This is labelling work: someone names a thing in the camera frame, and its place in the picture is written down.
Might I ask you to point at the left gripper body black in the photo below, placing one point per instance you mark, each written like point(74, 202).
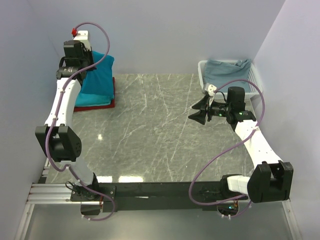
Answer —
point(87, 60)

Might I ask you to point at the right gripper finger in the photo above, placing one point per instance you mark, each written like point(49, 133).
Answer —
point(202, 104)
point(199, 117)

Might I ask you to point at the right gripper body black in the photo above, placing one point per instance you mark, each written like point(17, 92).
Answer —
point(218, 109)

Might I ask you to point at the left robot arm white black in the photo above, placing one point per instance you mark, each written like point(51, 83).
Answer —
point(59, 142)

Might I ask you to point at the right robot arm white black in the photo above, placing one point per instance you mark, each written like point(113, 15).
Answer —
point(271, 179)

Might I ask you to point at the white plastic basket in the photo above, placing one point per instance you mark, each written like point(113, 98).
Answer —
point(250, 91)

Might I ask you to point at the grey blue t shirt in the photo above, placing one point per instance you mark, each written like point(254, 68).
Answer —
point(218, 72)

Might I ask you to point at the folded light teal t shirt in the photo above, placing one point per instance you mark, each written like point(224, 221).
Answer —
point(92, 100)

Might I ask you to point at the folded red t shirt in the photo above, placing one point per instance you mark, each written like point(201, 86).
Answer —
point(89, 108)

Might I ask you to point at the black base beam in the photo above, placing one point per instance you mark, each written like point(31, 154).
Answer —
point(143, 196)

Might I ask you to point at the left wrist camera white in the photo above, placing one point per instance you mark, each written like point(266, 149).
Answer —
point(82, 38)

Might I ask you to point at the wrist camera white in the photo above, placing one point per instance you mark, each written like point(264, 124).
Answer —
point(209, 90)
point(82, 38)

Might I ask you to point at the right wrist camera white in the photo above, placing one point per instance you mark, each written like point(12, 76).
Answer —
point(209, 90)

